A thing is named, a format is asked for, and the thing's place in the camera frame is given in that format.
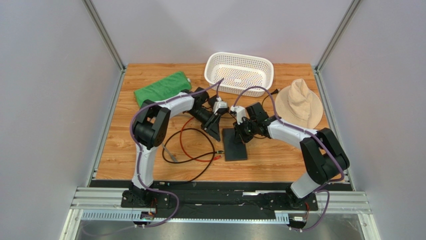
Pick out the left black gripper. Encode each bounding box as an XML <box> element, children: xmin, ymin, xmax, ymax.
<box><xmin>186</xmin><ymin>107</ymin><xmax>221</xmax><ymax>142</ymax></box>

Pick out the black network switch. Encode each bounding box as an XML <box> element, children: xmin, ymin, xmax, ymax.
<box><xmin>222</xmin><ymin>128</ymin><xmax>248</xmax><ymax>162</ymax></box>

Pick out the red ethernet cable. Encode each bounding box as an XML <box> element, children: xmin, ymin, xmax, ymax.
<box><xmin>179</xmin><ymin>116</ymin><xmax>222</xmax><ymax>163</ymax></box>

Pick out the gray ethernet cable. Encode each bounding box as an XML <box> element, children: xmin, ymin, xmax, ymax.
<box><xmin>162</xmin><ymin>144</ymin><xmax>179</xmax><ymax>163</ymax></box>

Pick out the black adapter power cord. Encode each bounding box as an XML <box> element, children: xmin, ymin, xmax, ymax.
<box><xmin>206</xmin><ymin>89</ymin><xmax>279</xmax><ymax>141</ymax></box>

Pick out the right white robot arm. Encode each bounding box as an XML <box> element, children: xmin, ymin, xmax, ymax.
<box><xmin>230</xmin><ymin>102</ymin><xmax>350</xmax><ymax>200</ymax></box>

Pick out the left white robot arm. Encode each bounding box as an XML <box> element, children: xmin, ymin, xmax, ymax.
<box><xmin>128</xmin><ymin>87</ymin><xmax>228</xmax><ymax>201</ymax></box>

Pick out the black power adapter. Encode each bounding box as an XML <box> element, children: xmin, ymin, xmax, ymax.
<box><xmin>207</xmin><ymin>95</ymin><xmax>218</xmax><ymax>108</ymax></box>

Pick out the green folded towel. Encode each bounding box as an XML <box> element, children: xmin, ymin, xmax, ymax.
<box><xmin>133</xmin><ymin>71</ymin><xmax>192</xmax><ymax>107</ymax></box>

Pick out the beige bucket hat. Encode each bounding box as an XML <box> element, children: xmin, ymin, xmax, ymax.
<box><xmin>274</xmin><ymin>78</ymin><xmax>324</xmax><ymax>129</ymax></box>

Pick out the white perforated plastic basket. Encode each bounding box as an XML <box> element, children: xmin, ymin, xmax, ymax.
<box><xmin>204</xmin><ymin>52</ymin><xmax>275</xmax><ymax>98</ymax></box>

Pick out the black ethernet cable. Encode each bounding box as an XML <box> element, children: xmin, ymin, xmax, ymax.
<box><xmin>159</xmin><ymin>128</ymin><xmax>223</xmax><ymax>186</ymax></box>

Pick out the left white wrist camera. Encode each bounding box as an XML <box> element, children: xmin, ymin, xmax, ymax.
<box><xmin>212</xmin><ymin>101</ymin><xmax>229</xmax><ymax>116</ymax></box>

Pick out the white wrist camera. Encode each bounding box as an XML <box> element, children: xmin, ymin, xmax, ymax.
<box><xmin>212</xmin><ymin>101</ymin><xmax>229</xmax><ymax>116</ymax></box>
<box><xmin>230</xmin><ymin>105</ymin><xmax>247</xmax><ymax>125</ymax></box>

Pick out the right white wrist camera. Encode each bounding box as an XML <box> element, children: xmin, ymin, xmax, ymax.
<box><xmin>230</xmin><ymin>105</ymin><xmax>247</xmax><ymax>125</ymax></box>

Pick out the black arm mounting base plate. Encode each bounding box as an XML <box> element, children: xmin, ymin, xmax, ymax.
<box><xmin>120</xmin><ymin>181</ymin><xmax>319</xmax><ymax>220</ymax></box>

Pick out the aluminium frame rail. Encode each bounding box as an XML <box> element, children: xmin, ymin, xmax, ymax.
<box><xmin>59</xmin><ymin>186</ymin><xmax>382</xmax><ymax>240</ymax></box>

